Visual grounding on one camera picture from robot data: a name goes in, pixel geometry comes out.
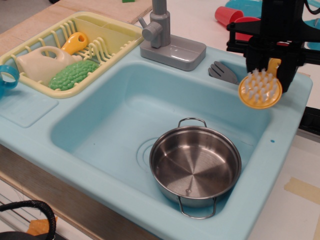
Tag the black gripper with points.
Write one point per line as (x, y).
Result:
(276, 41)

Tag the yellow round dish brush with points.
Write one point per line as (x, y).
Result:
(261, 89)

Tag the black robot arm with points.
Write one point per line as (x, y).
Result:
(283, 11)

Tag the stainless steel pot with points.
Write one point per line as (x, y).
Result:
(194, 166)

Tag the teal plastic cup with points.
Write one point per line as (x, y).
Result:
(313, 46)

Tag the grey plastic fork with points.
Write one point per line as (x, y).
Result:
(219, 71)

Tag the teal plastic plate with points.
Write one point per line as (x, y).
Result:
(250, 8)

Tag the red plastic cup lying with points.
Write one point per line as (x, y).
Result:
(226, 15)

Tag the black object at right edge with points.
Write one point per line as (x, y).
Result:
(310, 121)

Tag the grey toy faucet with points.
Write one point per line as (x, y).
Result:
(161, 46)

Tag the green block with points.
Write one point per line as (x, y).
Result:
(128, 1)

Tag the pale yellow dish rack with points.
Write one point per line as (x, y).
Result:
(109, 40)

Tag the light blue toy sink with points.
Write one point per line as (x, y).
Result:
(99, 140)

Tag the green bumpy toy vegetable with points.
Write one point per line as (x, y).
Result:
(72, 74)

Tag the cream plastic jug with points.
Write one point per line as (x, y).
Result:
(44, 63)

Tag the blue plastic cup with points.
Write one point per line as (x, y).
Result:
(9, 78)

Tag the orange cloth piece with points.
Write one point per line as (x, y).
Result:
(38, 227)

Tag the red plastic cup with handle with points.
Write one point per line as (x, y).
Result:
(247, 31)

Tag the orange yellow plastic utensil handle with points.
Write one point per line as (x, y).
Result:
(76, 42)

